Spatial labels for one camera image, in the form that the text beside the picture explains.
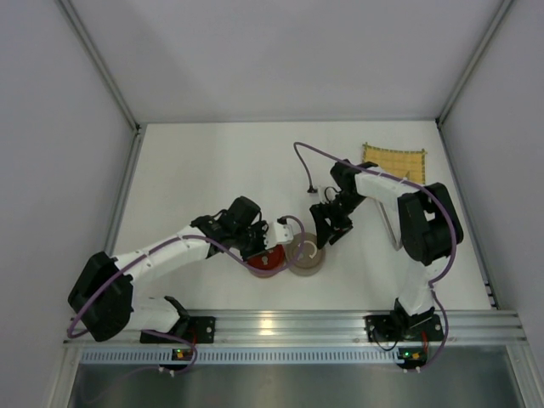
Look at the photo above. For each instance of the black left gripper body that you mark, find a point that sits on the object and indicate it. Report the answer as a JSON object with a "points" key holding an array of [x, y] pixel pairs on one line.
{"points": [[257, 243]]}

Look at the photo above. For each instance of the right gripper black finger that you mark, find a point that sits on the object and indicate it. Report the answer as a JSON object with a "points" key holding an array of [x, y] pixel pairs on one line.
{"points": [[337, 234], [323, 230]]}

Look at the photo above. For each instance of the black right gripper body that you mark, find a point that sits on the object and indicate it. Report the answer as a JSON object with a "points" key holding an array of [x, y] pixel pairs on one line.
{"points": [[330, 217]]}

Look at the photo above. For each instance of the brown round lid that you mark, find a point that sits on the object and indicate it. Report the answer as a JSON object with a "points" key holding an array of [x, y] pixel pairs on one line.
{"points": [[304, 254]]}

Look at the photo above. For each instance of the red round lid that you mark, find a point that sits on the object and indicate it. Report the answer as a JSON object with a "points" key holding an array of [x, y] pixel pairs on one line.
{"points": [[269, 261]]}

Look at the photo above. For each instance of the metal tongs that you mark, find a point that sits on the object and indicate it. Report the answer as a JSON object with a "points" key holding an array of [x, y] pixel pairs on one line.
{"points": [[391, 223]]}

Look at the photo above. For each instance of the red metal lunch tin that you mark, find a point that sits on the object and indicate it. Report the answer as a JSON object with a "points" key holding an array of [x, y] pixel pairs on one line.
{"points": [[268, 274]]}

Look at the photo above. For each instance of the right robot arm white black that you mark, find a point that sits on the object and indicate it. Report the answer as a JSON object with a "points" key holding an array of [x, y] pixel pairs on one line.
{"points": [[421, 220]]}

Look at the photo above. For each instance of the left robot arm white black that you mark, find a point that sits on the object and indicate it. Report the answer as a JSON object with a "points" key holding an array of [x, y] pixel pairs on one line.
{"points": [[106, 297]]}

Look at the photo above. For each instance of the bamboo sushi mat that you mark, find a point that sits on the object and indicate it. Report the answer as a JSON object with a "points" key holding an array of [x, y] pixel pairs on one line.
{"points": [[404, 164]]}

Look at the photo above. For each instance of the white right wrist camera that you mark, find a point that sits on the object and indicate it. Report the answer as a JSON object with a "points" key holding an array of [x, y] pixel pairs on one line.
{"points": [[323, 193]]}

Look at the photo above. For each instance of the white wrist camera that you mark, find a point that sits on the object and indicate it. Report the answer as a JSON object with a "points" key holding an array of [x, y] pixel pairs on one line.
{"points": [[323, 193], [278, 234]]}

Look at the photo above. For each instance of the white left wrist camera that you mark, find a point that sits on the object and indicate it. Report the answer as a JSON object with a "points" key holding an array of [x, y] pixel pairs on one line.
{"points": [[278, 234]]}

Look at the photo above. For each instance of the aluminium mounting rail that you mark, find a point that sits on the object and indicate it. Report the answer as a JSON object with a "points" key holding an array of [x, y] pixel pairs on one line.
{"points": [[265, 328]]}

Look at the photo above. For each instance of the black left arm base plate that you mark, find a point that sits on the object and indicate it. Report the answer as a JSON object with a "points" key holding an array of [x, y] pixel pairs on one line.
{"points": [[192, 329]]}

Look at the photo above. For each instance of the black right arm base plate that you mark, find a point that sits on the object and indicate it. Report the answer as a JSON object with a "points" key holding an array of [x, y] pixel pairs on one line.
{"points": [[385, 328]]}

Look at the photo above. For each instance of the slotted cable duct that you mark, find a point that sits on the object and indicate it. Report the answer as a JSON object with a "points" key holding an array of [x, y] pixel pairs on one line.
{"points": [[244, 356]]}

